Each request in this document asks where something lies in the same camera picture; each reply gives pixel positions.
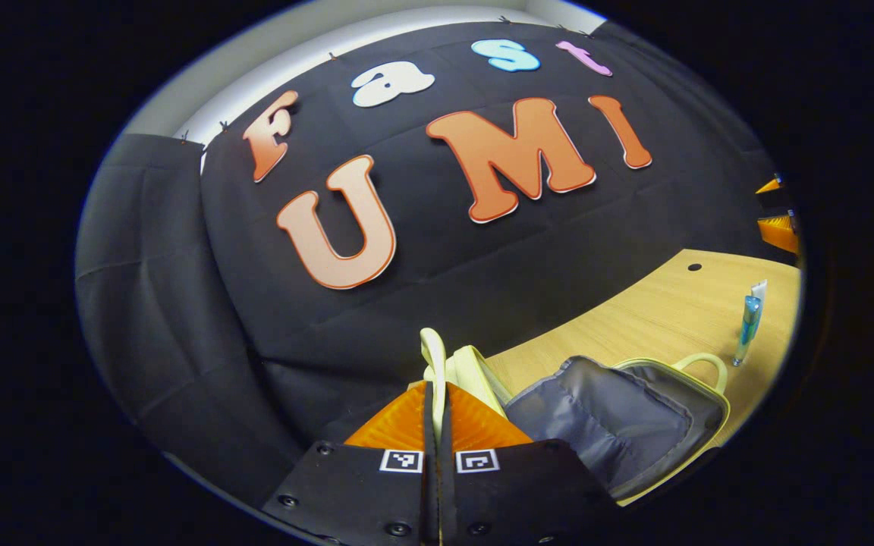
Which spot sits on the white and blue tube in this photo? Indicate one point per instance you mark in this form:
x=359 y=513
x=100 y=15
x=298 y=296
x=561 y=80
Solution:
x=759 y=288

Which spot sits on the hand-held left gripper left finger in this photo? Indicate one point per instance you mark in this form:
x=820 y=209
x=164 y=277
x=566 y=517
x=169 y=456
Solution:
x=376 y=493

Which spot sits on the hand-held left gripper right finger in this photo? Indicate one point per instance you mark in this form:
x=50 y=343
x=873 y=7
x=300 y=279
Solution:
x=513 y=493

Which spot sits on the blue glass bottle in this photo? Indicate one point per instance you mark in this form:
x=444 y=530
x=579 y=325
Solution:
x=747 y=330

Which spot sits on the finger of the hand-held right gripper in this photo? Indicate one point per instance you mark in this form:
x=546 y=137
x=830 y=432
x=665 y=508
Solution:
x=769 y=185
x=780 y=233

